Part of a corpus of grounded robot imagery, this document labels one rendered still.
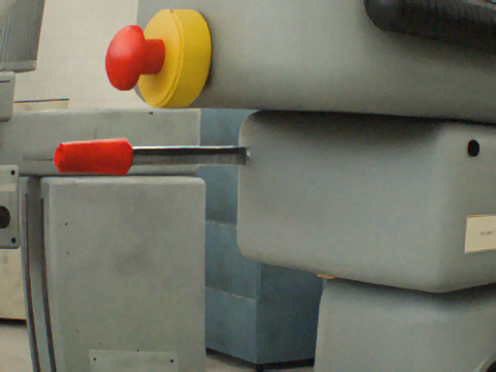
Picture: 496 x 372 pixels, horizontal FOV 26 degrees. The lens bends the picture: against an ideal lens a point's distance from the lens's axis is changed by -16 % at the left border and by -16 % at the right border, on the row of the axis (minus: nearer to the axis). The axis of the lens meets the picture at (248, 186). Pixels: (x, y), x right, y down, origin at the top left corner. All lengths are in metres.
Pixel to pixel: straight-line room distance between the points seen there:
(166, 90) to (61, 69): 9.60
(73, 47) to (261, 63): 9.70
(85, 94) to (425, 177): 9.73
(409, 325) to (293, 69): 0.20
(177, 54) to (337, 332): 0.24
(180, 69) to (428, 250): 0.17
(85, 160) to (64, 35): 9.52
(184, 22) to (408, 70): 0.13
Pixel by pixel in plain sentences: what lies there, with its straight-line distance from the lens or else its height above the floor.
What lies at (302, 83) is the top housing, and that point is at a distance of 0.61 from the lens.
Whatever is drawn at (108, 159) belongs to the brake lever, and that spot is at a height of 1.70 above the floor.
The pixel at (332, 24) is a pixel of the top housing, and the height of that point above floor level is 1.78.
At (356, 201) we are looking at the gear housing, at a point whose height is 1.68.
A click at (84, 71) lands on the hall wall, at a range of 10.35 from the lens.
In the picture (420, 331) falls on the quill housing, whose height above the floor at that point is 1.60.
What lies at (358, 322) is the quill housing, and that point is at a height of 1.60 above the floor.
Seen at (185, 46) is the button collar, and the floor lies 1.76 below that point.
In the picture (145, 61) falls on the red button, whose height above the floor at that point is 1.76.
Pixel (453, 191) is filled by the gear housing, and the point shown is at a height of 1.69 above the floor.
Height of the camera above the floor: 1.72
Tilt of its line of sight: 3 degrees down
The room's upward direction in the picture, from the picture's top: 1 degrees clockwise
